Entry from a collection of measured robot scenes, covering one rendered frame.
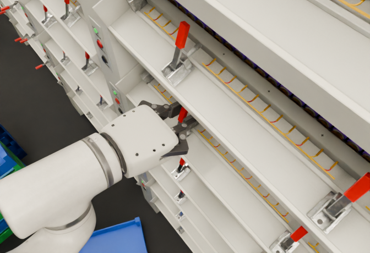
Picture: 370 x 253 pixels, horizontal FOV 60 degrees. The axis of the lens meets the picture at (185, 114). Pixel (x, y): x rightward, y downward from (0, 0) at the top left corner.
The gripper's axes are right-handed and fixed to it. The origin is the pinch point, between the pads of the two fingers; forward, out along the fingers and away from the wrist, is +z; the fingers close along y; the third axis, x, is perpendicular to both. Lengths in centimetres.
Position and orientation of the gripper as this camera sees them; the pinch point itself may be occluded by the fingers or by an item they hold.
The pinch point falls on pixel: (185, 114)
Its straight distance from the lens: 57.9
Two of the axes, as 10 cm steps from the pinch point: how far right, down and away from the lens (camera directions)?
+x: 1.6, -6.4, -7.5
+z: 7.5, -4.1, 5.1
